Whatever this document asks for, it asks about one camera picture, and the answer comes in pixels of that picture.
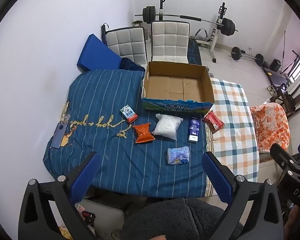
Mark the red snack packet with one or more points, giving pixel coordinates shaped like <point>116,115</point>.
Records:
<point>214,122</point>

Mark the orange floral blanket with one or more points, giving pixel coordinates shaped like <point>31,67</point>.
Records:
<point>271,125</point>

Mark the dark blue lotion tube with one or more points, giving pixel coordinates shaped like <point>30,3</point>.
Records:
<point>193,128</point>

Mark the black treadmill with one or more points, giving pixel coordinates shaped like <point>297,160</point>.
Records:
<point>276,77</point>

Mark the blue striped quilt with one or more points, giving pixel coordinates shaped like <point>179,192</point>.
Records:
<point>110,97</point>

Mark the grey fleece garment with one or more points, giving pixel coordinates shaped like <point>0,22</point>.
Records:
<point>175,217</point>

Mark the black folded stand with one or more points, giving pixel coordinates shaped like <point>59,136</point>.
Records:
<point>104,32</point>

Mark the printed blue cardboard box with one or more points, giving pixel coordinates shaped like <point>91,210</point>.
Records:
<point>176,85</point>

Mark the orange snack packet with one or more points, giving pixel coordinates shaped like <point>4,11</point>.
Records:
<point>143,133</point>

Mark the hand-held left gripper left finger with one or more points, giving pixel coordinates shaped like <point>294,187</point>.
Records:
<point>86,177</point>

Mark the dark wooden chair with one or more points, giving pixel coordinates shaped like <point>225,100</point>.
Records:
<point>296,97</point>

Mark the black speaker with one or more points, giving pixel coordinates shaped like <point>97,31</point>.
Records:
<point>275,65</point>

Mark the white storage box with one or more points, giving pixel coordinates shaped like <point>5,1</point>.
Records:
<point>105,215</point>

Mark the light blue tissue packet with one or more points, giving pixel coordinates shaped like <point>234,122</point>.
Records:
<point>178,155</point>

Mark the short barbell with black plates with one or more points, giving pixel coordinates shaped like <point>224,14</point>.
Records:
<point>247,55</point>

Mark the red black small gadget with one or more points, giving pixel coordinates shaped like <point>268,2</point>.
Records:
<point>88,215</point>

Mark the clear bag of white cotton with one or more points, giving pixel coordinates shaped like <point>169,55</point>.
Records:
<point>166,127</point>

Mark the person's right hand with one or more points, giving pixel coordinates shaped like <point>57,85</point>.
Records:
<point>295,221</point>

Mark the dark blue cloth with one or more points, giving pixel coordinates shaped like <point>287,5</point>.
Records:
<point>131,65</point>

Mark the small green white milk carton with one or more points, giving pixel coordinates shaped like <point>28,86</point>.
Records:
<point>128,113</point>

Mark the orange blue plaid blanket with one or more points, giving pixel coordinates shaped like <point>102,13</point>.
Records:
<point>233,120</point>

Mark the blue foam cushion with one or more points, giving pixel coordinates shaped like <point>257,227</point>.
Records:
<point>97,52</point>

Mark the white padded chair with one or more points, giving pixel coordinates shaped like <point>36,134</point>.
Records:
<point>126,42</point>
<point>170,40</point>

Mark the white weight bench rack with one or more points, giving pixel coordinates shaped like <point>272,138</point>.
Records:
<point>218,30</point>

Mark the blue smartphone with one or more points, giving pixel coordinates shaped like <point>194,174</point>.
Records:
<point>59,136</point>

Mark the long barbell with black plates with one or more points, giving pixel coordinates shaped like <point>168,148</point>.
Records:
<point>190,18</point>

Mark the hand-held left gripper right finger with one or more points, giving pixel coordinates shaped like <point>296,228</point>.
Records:
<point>218,180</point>

